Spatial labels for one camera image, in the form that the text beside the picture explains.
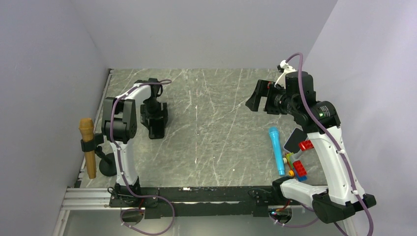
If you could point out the red toy brick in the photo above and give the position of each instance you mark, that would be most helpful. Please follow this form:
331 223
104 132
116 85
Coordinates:
305 145

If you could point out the aluminium table edge rail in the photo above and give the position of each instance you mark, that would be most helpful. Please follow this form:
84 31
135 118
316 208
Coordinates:
83 172

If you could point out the blue toy microphone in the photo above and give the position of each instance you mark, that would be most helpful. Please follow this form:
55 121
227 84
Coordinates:
275 141

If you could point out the colourful toy piece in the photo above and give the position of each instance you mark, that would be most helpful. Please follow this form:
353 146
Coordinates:
287 160

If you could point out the aluminium front frame rail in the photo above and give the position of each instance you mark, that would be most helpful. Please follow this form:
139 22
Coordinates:
76 199

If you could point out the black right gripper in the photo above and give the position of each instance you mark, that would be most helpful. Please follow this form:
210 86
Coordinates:
262 89

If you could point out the lilac cased smartphone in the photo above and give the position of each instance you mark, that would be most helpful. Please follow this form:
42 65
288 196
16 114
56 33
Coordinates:
292 144

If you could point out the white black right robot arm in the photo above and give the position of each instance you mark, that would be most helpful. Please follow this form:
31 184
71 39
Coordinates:
343 196

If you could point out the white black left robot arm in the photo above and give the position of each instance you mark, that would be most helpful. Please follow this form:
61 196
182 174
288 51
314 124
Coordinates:
120 119

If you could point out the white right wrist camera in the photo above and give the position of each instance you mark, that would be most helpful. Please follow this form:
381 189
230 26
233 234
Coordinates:
284 68

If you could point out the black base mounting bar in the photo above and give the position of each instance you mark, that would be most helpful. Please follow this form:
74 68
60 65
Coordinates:
155 203

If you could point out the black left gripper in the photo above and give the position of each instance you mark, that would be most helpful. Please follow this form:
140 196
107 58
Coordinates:
162 114

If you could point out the red blue toy bricks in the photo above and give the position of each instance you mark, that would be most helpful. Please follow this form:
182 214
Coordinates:
300 172

